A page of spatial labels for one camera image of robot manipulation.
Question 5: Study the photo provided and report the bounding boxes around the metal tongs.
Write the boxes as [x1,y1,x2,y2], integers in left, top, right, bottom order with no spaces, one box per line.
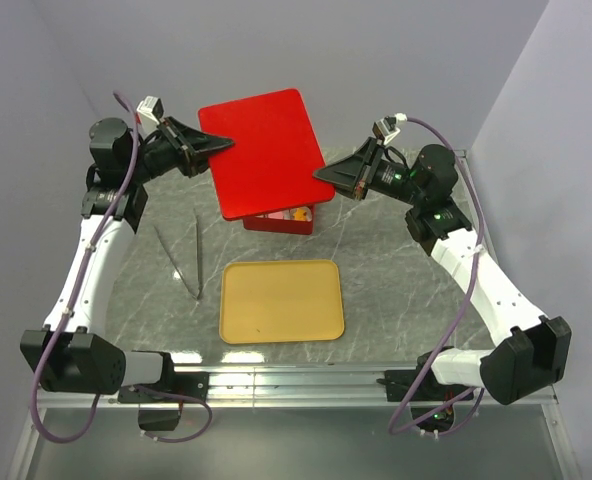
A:
[153,211,204,302]

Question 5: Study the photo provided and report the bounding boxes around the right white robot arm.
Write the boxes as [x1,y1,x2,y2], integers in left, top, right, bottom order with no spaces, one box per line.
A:
[314,138,572,405]

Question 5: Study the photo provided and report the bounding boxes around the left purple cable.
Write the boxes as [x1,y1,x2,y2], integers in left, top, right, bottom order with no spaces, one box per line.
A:
[28,90,213,444]

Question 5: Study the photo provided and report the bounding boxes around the aluminium rail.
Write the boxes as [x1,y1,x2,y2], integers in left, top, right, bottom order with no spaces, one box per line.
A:
[38,364,558,409]
[453,148,507,301]

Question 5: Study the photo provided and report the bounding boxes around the red box lid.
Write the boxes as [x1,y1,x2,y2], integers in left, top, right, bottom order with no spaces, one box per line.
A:
[198,88,335,221]

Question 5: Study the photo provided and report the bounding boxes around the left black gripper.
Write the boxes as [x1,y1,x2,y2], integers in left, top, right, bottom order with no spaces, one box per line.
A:
[128,116,235,183]

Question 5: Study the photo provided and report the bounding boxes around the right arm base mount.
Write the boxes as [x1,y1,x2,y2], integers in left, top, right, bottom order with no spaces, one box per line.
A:
[377,367,467,433]

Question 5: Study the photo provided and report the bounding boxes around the white paper cup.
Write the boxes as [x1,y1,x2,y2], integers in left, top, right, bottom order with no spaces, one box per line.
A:
[287,206,313,222]

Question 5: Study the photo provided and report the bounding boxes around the aluminium rail right side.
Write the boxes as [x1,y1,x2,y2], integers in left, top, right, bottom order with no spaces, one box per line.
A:
[453,148,507,301]

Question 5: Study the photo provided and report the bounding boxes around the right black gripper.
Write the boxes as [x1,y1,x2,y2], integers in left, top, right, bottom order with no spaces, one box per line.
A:
[312,138,425,208]

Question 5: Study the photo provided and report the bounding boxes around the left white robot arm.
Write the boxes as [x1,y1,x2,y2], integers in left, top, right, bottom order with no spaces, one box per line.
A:
[20,117,234,402]

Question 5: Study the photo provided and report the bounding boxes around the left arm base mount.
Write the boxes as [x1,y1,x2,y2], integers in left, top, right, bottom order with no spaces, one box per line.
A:
[117,372,213,441]

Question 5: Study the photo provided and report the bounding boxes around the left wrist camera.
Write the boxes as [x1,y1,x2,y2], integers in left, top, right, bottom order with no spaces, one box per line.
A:
[137,96,164,129]

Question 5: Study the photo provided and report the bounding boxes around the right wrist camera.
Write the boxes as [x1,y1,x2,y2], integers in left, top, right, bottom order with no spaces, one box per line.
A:
[372,115,405,146]

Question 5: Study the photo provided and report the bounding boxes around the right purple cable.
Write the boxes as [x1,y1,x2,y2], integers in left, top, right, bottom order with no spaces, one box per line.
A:
[388,117,487,439]

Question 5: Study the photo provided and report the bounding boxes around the purple cable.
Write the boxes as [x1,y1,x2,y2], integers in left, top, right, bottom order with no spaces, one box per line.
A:
[388,117,487,439]
[28,90,213,444]

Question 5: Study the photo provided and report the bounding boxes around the aluminium rail front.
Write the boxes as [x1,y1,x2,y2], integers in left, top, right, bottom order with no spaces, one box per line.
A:
[38,364,558,409]

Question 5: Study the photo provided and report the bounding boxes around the red cookie box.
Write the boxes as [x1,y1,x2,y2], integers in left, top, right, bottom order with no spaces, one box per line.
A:
[243,205,315,235]

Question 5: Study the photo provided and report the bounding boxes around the orange fish cookie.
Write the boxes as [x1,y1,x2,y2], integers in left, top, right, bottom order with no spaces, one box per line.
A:
[292,208,311,222]

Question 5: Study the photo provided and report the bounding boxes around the yellow tray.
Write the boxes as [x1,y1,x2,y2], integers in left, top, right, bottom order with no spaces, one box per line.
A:
[219,259,345,345]

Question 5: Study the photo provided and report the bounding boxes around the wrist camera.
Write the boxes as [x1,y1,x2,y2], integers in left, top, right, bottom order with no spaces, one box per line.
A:
[372,115,405,146]
[137,96,164,129]

